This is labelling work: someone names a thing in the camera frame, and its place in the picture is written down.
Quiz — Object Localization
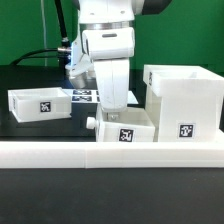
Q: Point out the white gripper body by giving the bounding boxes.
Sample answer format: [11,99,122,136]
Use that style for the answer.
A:
[93,59,129,113]

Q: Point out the white drawer with knob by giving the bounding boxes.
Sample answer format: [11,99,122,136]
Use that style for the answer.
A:
[86,106,155,143]

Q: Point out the white drawer cabinet box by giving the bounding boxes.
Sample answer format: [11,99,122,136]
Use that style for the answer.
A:
[143,65,224,142]

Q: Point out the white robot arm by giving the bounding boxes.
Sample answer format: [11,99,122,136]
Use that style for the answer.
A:
[66,0,172,121]

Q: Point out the white rear drawer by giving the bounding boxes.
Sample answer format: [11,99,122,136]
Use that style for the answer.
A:
[8,87,72,123]

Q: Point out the marker tag sheet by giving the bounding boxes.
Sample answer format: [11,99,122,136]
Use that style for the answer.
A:
[63,89,138,105]

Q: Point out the black cable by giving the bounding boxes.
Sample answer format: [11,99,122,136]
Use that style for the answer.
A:
[9,0,72,66]

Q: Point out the grey thin cable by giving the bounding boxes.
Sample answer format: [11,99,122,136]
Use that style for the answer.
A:
[41,0,48,68]

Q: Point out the white border frame rail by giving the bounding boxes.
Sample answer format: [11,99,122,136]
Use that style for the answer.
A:
[0,131,224,169]

